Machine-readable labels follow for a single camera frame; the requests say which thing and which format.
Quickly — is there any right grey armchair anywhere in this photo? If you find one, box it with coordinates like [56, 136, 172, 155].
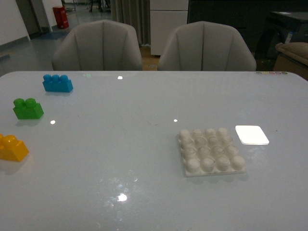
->
[158, 21, 257, 71]

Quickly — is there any grey curtain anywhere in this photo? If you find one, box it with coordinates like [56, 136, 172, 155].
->
[111, 0, 151, 46]

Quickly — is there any blue toy brick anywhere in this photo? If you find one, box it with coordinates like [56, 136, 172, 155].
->
[42, 74, 73, 93]

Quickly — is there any white studded base plate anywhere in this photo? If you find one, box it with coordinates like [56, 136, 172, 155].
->
[178, 128, 246, 177]

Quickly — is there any coloured sticker strip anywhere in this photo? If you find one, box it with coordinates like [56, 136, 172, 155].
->
[256, 71, 288, 75]

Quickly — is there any yellow toy brick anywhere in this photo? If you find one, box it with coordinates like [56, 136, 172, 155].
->
[0, 134, 29, 162]

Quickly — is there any beige sofa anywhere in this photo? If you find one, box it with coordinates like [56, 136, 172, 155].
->
[273, 42, 308, 80]

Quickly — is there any grey armchair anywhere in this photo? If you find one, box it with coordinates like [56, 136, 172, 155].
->
[158, 21, 257, 71]
[51, 20, 142, 71]

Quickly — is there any red box on floor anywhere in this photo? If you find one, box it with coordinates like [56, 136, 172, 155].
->
[52, 6, 69, 29]

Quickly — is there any green toy brick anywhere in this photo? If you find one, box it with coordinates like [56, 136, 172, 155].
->
[13, 98, 44, 119]

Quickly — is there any white drawer cabinet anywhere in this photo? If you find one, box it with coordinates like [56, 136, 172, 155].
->
[150, 0, 189, 56]

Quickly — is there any left grey armchair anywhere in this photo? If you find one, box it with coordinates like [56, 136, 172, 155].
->
[51, 20, 142, 71]

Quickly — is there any dark kitchen counter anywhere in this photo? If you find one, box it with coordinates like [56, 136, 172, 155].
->
[187, 0, 308, 51]

